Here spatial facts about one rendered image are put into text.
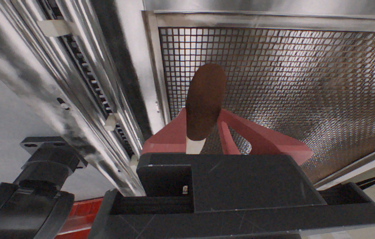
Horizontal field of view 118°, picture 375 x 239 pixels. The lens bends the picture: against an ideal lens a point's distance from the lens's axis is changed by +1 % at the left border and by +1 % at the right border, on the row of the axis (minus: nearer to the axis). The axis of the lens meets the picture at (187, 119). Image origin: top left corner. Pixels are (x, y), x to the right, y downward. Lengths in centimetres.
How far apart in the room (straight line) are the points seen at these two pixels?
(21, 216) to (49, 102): 17
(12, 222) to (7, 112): 18
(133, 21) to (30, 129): 30
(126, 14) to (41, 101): 17
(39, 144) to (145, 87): 26
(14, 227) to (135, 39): 32
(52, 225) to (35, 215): 3
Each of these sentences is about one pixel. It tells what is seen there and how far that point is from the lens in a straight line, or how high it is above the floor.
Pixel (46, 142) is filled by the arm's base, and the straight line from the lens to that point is 38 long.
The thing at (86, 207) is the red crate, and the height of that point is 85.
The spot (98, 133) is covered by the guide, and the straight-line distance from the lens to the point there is 28.
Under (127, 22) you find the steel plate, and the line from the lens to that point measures 22.
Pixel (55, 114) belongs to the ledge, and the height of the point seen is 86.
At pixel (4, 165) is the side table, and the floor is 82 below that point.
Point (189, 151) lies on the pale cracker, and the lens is 24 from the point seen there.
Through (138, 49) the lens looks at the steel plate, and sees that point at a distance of 22.
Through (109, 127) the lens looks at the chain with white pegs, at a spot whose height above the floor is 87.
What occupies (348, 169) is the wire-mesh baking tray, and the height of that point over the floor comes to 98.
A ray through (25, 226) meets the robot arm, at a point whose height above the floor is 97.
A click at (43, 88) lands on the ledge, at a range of 25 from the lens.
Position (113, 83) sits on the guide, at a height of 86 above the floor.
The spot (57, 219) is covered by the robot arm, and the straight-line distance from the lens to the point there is 33.
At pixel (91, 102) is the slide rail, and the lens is 24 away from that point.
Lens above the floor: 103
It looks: 47 degrees down
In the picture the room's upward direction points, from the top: 164 degrees clockwise
